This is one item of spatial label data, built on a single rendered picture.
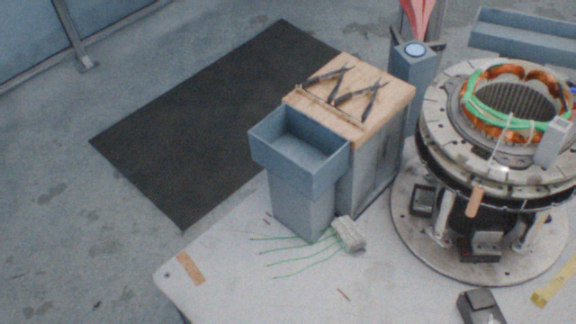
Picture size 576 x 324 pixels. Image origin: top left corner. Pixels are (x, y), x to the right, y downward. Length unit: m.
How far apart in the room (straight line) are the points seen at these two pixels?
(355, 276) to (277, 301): 0.17
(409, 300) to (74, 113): 2.12
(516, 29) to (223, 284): 0.89
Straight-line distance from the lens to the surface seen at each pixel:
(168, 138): 2.54
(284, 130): 1.11
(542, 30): 1.39
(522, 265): 1.21
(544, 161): 0.97
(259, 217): 1.24
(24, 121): 2.94
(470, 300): 1.10
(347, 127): 1.01
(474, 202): 0.97
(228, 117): 2.57
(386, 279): 1.15
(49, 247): 2.37
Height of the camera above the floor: 1.79
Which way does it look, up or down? 49 degrees down
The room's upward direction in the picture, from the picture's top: 4 degrees counter-clockwise
